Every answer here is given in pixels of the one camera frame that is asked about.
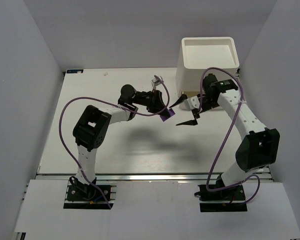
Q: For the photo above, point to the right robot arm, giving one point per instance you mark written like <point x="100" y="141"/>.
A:
<point x="259" y="144"/>

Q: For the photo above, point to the blue label sticker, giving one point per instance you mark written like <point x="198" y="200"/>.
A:
<point x="74" y="71"/>

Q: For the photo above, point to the white drawer cabinet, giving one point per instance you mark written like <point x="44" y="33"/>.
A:
<point x="197" y="54"/>

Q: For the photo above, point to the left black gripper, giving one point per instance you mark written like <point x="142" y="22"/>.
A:
<point x="153" y="100"/>

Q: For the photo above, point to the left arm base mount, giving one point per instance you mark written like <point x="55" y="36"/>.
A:
<point x="81" y="196"/>

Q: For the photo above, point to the purple arched lego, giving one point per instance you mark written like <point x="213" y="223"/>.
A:
<point x="167" y="114"/>

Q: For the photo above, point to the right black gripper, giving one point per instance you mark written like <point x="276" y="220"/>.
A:
<point x="209" y="101"/>

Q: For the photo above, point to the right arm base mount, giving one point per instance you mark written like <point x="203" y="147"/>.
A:
<point x="229" y="200"/>

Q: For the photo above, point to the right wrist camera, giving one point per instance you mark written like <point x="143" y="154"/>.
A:
<point x="192" y="103"/>

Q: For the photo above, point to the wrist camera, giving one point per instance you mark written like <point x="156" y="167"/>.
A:
<point x="192" y="103"/>
<point x="156" y="81"/>

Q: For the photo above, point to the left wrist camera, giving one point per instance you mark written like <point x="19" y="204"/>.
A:
<point x="156" y="81"/>

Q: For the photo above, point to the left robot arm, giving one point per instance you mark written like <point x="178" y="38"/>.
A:
<point x="92" y="126"/>

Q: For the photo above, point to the aluminium rail front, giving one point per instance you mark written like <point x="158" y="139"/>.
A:
<point x="131" y="177"/>

